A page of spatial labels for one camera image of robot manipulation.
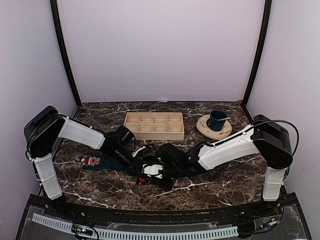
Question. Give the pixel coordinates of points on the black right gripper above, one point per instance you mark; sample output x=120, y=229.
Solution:
x=167, y=185

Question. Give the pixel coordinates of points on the black red yellow argyle sock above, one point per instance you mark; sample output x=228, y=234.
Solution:
x=143, y=181

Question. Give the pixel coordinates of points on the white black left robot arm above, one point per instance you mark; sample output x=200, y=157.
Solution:
x=50, y=126

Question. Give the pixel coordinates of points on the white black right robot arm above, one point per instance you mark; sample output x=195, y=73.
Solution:
x=264, y=136

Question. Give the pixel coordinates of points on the wooden compartment tray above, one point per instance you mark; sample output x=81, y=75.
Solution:
x=156, y=126

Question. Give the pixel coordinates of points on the green christmas bear sock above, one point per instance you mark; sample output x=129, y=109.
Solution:
x=100, y=162

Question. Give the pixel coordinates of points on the dark blue mug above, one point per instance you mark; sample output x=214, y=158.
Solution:
x=213, y=122

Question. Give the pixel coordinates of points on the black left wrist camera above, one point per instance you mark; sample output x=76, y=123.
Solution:
x=124, y=135

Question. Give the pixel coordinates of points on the black front table rail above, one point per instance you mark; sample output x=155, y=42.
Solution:
x=169, y=211

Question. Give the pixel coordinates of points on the white slotted cable duct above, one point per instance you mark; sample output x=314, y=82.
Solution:
x=121, y=231

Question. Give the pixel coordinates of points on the black right frame post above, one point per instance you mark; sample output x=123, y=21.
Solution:
x=258, y=53

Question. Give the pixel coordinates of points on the black frame post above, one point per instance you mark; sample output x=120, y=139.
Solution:
x=258, y=53
x=63, y=51

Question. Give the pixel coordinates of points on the black left frame post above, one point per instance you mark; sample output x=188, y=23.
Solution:
x=63, y=51

